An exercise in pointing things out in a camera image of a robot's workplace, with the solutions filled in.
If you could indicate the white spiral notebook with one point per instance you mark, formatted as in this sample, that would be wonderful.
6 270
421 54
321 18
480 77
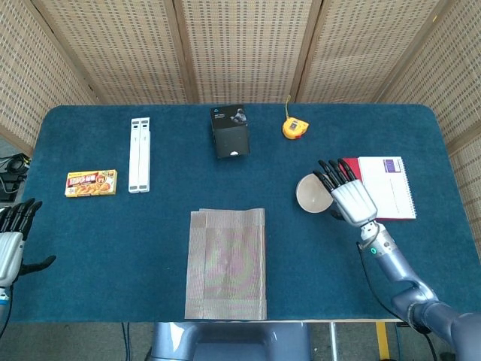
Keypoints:
391 188

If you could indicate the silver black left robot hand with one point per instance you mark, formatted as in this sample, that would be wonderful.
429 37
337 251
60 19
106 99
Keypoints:
9 255

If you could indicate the yellow tape measure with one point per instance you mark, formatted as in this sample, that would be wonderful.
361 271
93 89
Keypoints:
294 129

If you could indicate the blue-grey robot torso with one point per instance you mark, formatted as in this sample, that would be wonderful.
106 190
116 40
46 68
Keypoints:
233 342

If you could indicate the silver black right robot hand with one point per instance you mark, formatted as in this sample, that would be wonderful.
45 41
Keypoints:
353 203

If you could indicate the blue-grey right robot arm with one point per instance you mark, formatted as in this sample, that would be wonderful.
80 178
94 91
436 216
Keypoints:
394 263

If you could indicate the yellow curry roux box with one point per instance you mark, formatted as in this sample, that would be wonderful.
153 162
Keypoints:
91 183

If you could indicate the black product box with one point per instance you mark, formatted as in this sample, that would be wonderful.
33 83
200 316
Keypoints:
230 135

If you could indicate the beige bowl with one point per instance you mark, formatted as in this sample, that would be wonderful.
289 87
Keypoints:
312 195

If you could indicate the grey-brown woven placemat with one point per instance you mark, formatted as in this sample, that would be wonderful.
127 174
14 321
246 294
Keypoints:
225 267

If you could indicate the woven bamboo folding screen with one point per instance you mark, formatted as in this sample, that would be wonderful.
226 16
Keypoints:
244 49

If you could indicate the red folder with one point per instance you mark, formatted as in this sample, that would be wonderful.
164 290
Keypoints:
355 167

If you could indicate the white folding stand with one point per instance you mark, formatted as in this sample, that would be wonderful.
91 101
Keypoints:
139 158

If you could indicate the blue felt table cover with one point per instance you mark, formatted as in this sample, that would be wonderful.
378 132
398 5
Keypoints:
112 244

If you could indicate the metal table leg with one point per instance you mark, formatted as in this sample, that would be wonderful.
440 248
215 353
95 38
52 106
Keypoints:
333 340

